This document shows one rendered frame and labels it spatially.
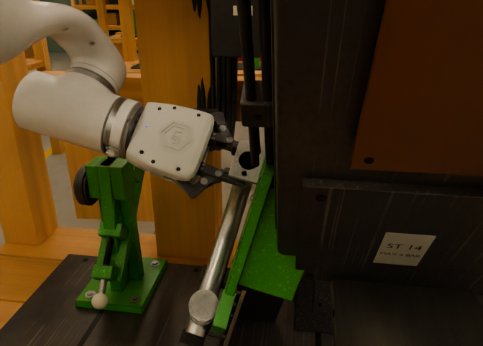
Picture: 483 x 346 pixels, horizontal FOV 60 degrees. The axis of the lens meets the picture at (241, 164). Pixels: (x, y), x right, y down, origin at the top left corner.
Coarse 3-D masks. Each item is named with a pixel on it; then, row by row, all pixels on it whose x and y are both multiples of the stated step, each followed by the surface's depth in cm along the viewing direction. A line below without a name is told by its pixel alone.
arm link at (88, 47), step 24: (0, 0) 42; (24, 0) 46; (0, 24) 43; (24, 24) 45; (48, 24) 48; (72, 24) 52; (96, 24) 56; (0, 48) 44; (24, 48) 47; (72, 48) 58; (96, 48) 57; (96, 72) 58; (120, 72) 61
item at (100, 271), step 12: (120, 216) 77; (120, 228) 76; (108, 240) 76; (108, 252) 75; (120, 252) 77; (96, 264) 74; (108, 264) 75; (120, 264) 77; (96, 276) 73; (108, 276) 73; (120, 276) 76
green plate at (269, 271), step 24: (264, 168) 45; (264, 192) 45; (264, 216) 47; (240, 240) 52; (264, 240) 48; (240, 264) 49; (264, 264) 50; (288, 264) 49; (264, 288) 51; (288, 288) 50
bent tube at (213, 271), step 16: (240, 144) 56; (240, 160) 59; (240, 176) 55; (256, 176) 55; (240, 192) 64; (240, 208) 66; (224, 224) 66; (224, 240) 65; (224, 256) 64; (208, 272) 63; (224, 272) 64; (208, 288) 62
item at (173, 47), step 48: (144, 0) 75; (144, 48) 79; (192, 48) 77; (0, 96) 87; (144, 96) 82; (192, 96) 81; (0, 144) 91; (0, 192) 96; (48, 192) 103; (192, 240) 94
